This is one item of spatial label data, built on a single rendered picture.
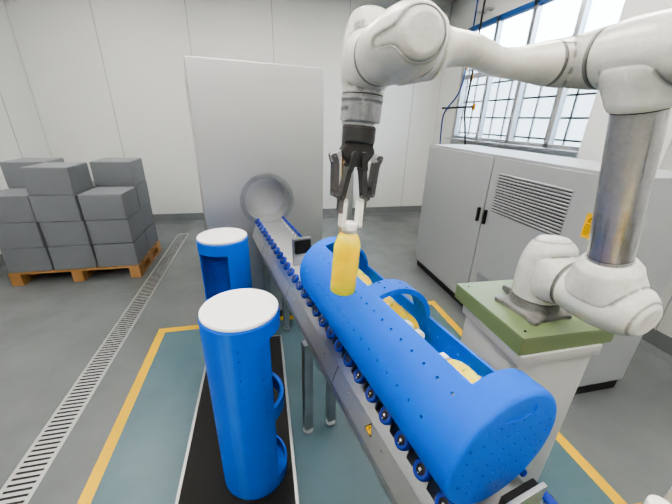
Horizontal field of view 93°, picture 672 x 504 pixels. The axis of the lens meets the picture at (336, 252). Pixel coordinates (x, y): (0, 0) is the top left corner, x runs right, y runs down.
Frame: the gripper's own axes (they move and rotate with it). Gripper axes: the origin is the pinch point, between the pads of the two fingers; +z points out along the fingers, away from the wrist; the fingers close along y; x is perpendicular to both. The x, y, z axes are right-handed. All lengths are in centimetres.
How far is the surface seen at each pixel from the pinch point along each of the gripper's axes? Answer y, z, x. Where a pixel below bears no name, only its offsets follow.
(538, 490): -19, 41, 48
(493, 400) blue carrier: -10.3, 24.0, 40.2
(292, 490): 3, 131, -24
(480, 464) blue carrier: -10, 37, 42
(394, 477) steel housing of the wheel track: -5, 59, 26
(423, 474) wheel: -6, 50, 33
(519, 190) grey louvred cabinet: -182, 8, -87
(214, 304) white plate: 30, 44, -43
